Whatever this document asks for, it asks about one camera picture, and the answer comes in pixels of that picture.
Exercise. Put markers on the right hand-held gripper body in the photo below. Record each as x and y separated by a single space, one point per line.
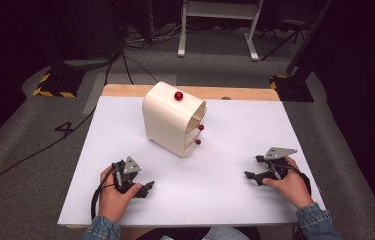
276 161

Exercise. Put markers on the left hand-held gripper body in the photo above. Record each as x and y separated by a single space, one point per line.
127 169

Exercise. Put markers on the person's left hand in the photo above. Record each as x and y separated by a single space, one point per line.
113 203

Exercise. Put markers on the person's right hand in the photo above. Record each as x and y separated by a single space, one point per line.
291 188

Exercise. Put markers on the white table mat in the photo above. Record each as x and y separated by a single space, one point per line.
208 186

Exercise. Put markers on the cream drawer cabinet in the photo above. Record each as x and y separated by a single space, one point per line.
165 120

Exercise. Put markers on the cream drawer with red knob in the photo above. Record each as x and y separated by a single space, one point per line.
200 127
197 142

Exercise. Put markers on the person's lap clothing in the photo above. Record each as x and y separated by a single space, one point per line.
195 234

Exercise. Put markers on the wooden table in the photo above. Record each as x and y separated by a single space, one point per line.
241 93

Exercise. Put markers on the small grey disc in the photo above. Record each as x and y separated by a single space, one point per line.
226 98

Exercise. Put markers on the red ball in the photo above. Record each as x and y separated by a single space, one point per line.
178 96

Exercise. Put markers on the black yellow striped stand base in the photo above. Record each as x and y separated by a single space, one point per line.
60 85

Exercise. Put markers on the black tripod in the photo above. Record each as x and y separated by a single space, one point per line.
285 31

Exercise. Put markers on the black slanted stand post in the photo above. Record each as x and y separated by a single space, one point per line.
308 36

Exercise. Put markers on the white metal stand frame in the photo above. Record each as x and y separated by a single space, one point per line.
221 10

